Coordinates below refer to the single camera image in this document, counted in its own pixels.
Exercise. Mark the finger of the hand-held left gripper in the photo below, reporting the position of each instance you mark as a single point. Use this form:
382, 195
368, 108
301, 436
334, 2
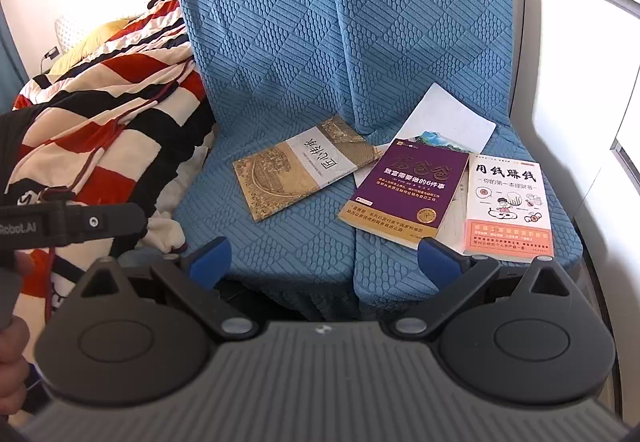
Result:
100, 222

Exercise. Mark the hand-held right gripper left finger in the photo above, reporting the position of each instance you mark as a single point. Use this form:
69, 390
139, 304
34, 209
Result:
210, 259

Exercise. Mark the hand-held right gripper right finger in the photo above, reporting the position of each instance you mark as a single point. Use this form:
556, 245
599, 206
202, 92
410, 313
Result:
440, 257

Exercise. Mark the purple book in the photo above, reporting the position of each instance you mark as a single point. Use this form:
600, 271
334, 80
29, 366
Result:
405, 192

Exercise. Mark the small booklet with black calligraphy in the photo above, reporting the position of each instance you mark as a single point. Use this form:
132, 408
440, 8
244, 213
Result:
505, 202

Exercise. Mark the gold patterned book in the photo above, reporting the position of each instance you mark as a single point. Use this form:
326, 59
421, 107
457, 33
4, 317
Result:
280, 177

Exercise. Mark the photo cover notebook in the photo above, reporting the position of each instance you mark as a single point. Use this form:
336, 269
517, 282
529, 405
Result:
435, 139

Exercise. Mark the white paper booklet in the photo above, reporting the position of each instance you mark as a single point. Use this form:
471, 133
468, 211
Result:
445, 116

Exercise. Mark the person's left hand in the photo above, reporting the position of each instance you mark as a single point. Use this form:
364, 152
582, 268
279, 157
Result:
12, 362

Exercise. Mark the red black white striped blanket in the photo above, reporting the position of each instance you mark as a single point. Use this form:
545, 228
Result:
125, 86

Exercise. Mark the yellow pillow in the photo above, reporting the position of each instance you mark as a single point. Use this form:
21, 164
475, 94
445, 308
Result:
100, 39

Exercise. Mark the white cabinet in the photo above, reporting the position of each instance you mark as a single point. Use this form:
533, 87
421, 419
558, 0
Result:
575, 71

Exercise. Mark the blue textured chair cover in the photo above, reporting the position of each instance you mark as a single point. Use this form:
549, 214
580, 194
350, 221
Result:
300, 46

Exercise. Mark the wall socket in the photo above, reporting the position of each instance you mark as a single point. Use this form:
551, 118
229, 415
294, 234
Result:
51, 54

